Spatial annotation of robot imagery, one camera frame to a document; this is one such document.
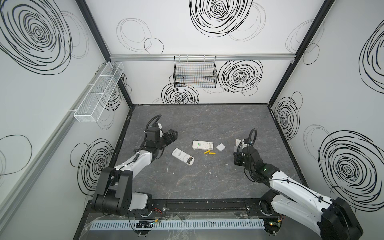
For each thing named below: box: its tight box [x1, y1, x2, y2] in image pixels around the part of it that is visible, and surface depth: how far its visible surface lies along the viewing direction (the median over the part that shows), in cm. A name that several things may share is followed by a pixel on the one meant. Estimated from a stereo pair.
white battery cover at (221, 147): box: [216, 143, 226, 152], surface depth 99 cm
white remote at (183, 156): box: [171, 148, 195, 166], surface depth 93 cm
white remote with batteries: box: [192, 140, 214, 151], surface depth 98 cm
